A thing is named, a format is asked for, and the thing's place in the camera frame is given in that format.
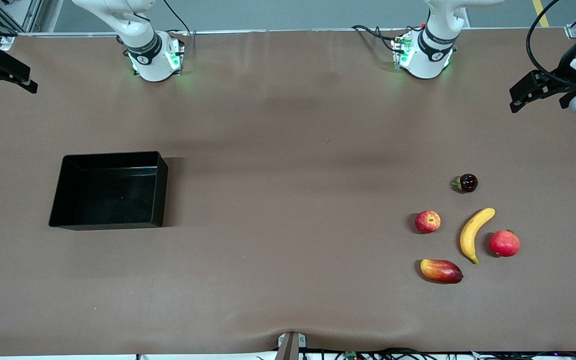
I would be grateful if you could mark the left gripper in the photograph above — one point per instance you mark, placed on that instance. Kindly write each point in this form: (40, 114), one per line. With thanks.
(564, 68)

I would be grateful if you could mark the black plastic box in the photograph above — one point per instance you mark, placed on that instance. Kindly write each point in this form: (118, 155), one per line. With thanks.
(113, 195)

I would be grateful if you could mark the yellow banana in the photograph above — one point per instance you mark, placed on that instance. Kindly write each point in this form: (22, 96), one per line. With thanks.
(468, 235)

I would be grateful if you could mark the small red yellow apple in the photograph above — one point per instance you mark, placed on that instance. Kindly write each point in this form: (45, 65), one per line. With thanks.
(428, 222)

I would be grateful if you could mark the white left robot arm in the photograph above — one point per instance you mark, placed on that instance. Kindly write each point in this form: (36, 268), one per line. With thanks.
(433, 52)

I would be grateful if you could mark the dark purple mangosteen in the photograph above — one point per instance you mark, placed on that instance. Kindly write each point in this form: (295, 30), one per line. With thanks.
(467, 183)

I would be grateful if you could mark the red pomegranate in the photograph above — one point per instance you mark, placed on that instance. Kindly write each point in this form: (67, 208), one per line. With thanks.
(505, 243)

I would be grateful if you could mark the red yellow mango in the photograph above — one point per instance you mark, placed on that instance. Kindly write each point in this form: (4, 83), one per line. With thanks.
(441, 271)

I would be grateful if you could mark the brown table cover sheet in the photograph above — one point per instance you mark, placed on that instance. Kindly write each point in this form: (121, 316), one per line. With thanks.
(288, 150)

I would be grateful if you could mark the small green circuit board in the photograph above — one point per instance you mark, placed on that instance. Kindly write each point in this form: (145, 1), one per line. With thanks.
(351, 355)

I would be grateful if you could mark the silver table edge rail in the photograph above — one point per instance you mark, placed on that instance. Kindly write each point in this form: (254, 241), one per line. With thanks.
(268, 30)

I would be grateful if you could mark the metal camera mount clamp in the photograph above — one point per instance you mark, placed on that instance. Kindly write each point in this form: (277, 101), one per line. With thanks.
(290, 347)

